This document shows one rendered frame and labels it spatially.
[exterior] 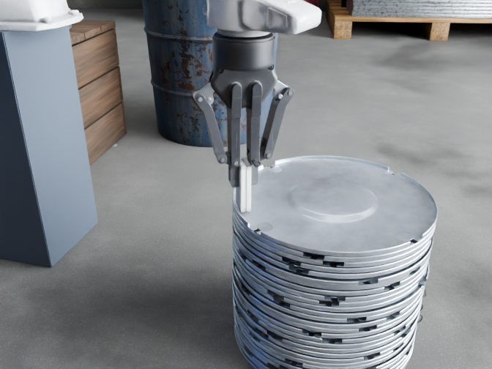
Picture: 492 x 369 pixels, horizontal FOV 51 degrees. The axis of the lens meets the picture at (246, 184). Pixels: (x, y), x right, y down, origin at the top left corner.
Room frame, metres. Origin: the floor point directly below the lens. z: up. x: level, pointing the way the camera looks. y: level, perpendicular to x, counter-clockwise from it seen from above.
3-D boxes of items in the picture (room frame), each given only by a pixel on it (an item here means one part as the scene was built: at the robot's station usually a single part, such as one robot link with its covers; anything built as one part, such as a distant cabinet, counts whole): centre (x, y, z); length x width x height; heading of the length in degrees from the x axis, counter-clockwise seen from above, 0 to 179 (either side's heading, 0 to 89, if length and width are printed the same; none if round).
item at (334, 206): (0.66, -0.13, 0.25); 0.29 x 0.29 x 0.01
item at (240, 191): (0.63, 0.01, 0.28); 0.03 x 0.01 x 0.07; 14
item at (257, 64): (0.63, 0.00, 0.44); 0.08 x 0.07 x 0.09; 104
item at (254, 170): (0.63, -0.02, 0.31); 0.03 x 0.01 x 0.05; 104
